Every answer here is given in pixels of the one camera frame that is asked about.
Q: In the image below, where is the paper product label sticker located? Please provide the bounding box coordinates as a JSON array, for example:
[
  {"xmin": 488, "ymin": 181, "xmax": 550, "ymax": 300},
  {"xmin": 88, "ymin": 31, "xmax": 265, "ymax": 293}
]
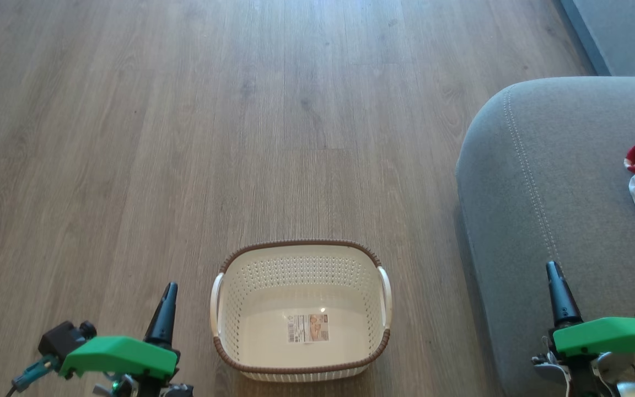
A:
[{"xmin": 287, "ymin": 313, "xmax": 331, "ymax": 344}]

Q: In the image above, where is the grey fabric sofa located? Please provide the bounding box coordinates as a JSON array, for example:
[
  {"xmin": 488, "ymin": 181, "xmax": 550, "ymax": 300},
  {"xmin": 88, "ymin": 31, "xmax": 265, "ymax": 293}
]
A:
[{"xmin": 455, "ymin": 76, "xmax": 635, "ymax": 397}]

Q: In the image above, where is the white laundry basket brown rim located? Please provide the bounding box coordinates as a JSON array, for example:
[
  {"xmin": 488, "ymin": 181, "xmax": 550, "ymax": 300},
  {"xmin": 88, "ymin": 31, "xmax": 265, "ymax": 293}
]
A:
[{"xmin": 210, "ymin": 239, "xmax": 393, "ymax": 383}]

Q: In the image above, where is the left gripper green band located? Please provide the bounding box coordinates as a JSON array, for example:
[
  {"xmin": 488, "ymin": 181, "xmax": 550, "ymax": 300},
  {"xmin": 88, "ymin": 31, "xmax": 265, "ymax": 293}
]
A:
[{"xmin": 58, "ymin": 282, "xmax": 181, "ymax": 382}]

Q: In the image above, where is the grey-blue baseboard strip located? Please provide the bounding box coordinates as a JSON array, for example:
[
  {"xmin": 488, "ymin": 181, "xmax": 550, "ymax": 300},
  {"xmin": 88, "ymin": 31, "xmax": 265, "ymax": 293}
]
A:
[{"xmin": 558, "ymin": 0, "xmax": 612, "ymax": 77}]

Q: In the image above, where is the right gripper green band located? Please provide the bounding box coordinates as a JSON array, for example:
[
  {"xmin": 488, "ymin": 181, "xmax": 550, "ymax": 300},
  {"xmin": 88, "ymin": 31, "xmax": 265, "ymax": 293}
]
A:
[{"xmin": 546, "ymin": 261, "xmax": 635, "ymax": 360}]

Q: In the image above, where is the teal left camera cable plug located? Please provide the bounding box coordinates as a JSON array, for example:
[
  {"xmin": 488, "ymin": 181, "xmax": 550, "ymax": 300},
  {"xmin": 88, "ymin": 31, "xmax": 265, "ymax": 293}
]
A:
[{"xmin": 11, "ymin": 355, "xmax": 61, "ymax": 394}]

